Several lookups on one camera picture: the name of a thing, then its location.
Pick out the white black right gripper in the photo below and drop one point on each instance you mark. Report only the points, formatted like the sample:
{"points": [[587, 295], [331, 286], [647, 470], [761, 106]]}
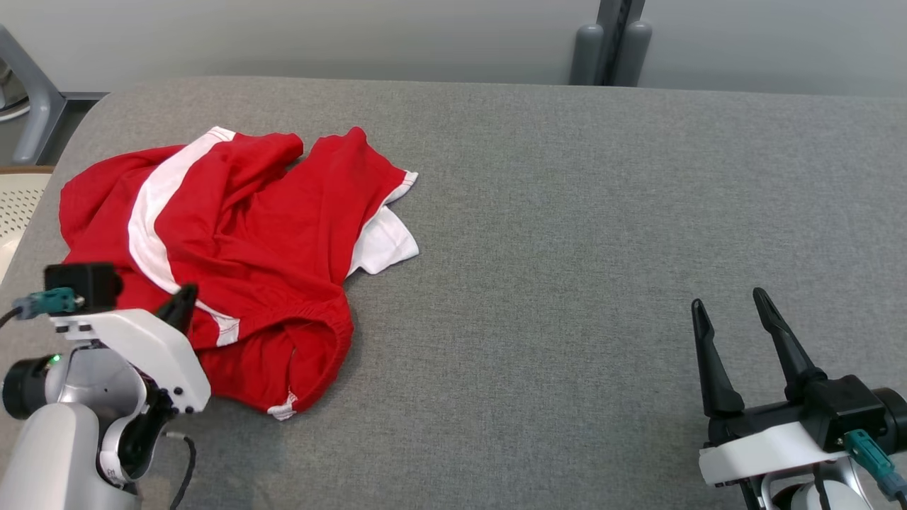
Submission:
{"points": [[765, 446]]}

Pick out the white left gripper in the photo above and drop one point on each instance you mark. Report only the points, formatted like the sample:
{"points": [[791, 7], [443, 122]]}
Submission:
{"points": [[142, 340]]}

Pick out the red shorts with white stripe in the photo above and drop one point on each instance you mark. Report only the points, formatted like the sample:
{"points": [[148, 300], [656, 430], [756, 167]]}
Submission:
{"points": [[106, 212]]}

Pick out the red shirt with white sleeves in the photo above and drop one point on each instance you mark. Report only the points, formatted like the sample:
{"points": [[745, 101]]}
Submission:
{"points": [[333, 184]]}

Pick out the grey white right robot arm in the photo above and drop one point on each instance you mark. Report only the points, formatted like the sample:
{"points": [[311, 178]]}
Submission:
{"points": [[804, 499]]}

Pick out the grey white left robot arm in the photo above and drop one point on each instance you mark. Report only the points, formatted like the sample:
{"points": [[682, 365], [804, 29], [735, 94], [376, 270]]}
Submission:
{"points": [[42, 453]]}

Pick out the beige perforated plastic basket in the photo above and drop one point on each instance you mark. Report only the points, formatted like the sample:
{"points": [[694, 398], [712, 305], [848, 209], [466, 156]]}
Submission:
{"points": [[18, 205]]}

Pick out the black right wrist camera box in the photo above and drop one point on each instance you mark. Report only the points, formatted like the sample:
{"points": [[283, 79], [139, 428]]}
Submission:
{"points": [[843, 411]]}

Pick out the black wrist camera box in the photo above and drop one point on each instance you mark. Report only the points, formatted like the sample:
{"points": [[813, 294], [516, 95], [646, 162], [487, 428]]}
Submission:
{"points": [[843, 411], [81, 283]]}

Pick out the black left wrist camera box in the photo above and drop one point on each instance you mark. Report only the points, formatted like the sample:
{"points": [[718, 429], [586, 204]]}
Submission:
{"points": [[81, 283]]}

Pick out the teal left camera connector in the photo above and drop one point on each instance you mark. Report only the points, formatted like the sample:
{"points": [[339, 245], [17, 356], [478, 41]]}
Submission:
{"points": [[49, 301]]}

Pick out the teal camera connector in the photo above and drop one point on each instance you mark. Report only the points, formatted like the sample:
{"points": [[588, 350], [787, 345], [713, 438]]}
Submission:
{"points": [[49, 301], [868, 453]]}

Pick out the teal right camera connector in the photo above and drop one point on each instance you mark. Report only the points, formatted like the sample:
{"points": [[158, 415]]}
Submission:
{"points": [[868, 453]]}

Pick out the grey metal frame leg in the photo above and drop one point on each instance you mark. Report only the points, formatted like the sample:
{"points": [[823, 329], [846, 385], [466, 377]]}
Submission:
{"points": [[39, 99]]}

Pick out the grey cylindrical post bumper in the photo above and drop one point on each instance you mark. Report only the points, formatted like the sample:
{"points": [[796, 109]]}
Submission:
{"points": [[634, 57], [587, 57]]}

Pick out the grey vertical metal post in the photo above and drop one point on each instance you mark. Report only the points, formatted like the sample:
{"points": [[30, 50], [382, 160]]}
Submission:
{"points": [[618, 35]]}

